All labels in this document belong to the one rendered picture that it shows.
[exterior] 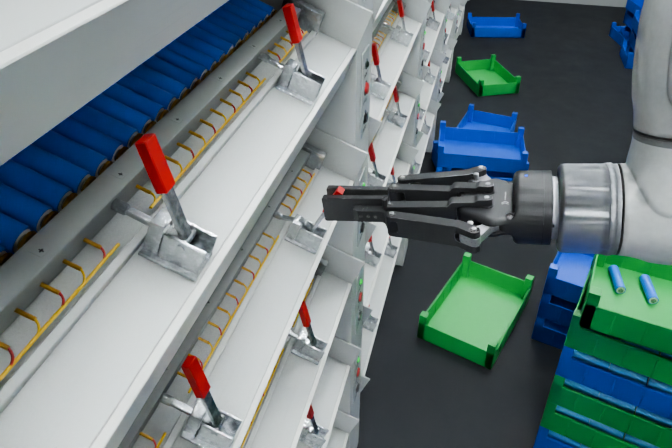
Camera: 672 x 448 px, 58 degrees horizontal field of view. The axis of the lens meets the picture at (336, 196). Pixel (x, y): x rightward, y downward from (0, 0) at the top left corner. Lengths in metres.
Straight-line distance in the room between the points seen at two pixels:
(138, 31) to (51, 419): 0.19
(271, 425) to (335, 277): 0.28
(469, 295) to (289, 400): 1.04
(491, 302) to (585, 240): 1.16
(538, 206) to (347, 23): 0.31
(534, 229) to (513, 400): 0.97
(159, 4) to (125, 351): 0.19
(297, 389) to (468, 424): 0.73
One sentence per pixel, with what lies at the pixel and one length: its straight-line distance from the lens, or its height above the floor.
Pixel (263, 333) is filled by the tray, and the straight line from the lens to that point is 0.62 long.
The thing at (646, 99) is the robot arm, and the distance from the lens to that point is 0.60.
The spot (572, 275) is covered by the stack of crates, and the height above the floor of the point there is 0.16.
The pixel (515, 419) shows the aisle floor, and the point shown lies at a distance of 1.52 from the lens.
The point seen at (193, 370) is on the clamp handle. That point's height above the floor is 0.82.
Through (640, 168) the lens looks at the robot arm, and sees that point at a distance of 0.62.
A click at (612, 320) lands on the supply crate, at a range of 1.15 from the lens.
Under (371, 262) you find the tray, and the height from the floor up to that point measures 0.36.
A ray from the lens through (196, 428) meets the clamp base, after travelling 0.54.
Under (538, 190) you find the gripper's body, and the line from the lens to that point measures 0.62.
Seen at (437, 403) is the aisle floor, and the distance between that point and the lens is 1.51.
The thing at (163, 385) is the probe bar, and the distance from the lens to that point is 0.54.
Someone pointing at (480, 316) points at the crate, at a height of 0.00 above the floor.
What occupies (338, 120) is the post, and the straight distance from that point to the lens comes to 0.81.
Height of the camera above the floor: 1.19
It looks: 34 degrees down
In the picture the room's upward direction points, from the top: straight up
